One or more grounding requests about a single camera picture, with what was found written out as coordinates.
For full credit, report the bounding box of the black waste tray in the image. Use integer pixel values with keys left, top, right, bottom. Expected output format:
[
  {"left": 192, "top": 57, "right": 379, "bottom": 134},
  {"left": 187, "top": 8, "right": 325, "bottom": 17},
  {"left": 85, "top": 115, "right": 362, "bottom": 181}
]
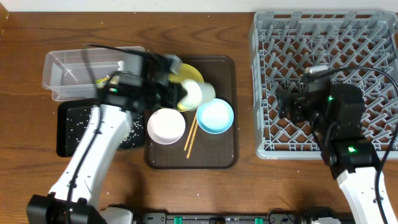
[{"left": 56, "top": 98, "right": 145, "bottom": 157}]

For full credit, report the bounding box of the light blue bowl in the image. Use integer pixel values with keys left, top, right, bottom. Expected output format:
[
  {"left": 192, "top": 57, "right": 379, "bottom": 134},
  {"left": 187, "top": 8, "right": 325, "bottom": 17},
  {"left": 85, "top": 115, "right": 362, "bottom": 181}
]
[{"left": 196, "top": 98, "right": 234, "bottom": 134}]

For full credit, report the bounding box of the grey dishwasher rack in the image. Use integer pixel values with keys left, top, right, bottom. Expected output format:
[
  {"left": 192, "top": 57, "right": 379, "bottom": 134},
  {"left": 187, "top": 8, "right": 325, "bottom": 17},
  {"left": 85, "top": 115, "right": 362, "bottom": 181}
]
[{"left": 249, "top": 11, "right": 397, "bottom": 159}]

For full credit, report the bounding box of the wooden chopstick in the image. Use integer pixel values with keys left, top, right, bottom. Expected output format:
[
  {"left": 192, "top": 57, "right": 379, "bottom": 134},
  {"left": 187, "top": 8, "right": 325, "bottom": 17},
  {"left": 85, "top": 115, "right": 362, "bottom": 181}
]
[
  {"left": 186, "top": 122, "right": 198, "bottom": 159},
  {"left": 184, "top": 114, "right": 197, "bottom": 151}
]

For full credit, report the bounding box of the pink white bowl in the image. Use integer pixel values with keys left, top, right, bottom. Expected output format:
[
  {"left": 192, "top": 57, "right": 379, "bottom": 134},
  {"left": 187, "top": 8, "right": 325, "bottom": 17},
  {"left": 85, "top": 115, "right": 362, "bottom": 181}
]
[{"left": 147, "top": 108, "right": 186, "bottom": 145}]

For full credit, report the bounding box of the yellow snack wrapper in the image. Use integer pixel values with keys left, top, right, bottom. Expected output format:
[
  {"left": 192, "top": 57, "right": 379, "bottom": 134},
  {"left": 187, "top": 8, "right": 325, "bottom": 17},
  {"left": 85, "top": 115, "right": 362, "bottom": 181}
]
[{"left": 96, "top": 75, "right": 119, "bottom": 88}]

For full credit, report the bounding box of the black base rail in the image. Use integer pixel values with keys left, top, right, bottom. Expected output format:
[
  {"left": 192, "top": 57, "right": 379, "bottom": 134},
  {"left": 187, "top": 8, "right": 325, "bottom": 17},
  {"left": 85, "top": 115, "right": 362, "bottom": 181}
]
[{"left": 102, "top": 205, "right": 355, "bottom": 224}]

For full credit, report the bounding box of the white cup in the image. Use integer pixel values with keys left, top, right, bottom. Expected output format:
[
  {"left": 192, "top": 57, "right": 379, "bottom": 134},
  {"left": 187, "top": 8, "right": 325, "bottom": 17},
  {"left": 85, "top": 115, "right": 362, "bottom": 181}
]
[{"left": 177, "top": 79, "right": 216, "bottom": 111}]

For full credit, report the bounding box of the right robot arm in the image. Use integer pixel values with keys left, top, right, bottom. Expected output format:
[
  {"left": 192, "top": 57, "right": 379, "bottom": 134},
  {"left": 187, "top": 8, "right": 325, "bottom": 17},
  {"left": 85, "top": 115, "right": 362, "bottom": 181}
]
[{"left": 276, "top": 83, "right": 397, "bottom": 223}]

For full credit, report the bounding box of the yellow plate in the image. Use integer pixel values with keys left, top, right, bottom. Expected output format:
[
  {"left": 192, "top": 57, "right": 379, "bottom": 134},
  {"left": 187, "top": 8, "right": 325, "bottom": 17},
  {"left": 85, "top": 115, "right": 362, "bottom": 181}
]
[{"left": 169, "top": 63, "right": 204, "bottom": 112}]

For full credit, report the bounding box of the dark brown tray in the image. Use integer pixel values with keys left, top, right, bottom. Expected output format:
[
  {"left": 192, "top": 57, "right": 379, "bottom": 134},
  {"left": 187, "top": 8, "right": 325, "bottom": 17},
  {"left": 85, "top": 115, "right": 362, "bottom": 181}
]
[{"left": 144, "top": 55, "right": 239, "bottom": 169}]

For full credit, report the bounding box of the white tissue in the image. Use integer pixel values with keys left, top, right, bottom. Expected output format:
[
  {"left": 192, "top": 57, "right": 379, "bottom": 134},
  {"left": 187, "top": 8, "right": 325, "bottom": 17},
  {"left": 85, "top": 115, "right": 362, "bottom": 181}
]
[{"left": 118, "top": 61, "right": 124, "bottom": 71}]

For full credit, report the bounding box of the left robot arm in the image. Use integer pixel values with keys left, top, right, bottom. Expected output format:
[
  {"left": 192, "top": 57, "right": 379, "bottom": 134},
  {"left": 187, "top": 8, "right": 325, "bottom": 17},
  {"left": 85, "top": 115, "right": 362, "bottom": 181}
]
[{"left": 27, "top": 55, "right": 183, "bottom": 223}]

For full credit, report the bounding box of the clear plastic bin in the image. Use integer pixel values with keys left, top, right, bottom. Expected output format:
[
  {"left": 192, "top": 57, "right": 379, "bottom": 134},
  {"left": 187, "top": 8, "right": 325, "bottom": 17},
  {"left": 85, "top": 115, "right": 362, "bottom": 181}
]
[{"left": 42, "top": 48, "right": 142, "bottom": 101}]

